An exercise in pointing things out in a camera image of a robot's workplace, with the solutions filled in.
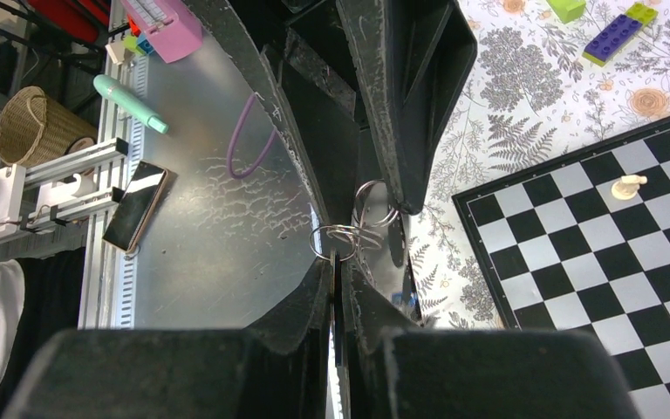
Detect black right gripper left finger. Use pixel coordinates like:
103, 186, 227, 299
4, 260, 332, 418

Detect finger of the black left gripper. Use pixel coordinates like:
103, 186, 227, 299
186, 1, 359, 224
336, 1, 478, 215

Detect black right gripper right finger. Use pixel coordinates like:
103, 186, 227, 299
340, 262, 638, 418

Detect floral table cloth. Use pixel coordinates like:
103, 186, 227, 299
410, 1, 670, 328

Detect pink metronome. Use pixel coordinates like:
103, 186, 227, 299
121, 0, 204, 64

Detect purple green toy brick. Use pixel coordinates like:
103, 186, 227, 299
582, 3, 658, 66

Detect coloured toy blocks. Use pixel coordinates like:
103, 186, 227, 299
122, 16, 154, 55

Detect black white chessboard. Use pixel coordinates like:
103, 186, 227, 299
453, 118, 670, 418

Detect black smartphone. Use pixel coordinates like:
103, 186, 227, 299
102, 161, 169, 253

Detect mint green marker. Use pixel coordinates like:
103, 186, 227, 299
92, 74, 168, 134

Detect beige chess pawn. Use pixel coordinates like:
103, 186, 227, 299
611, 175, 648, 201

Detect woven wicker basket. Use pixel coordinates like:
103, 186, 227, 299
0, 86, 98, 168

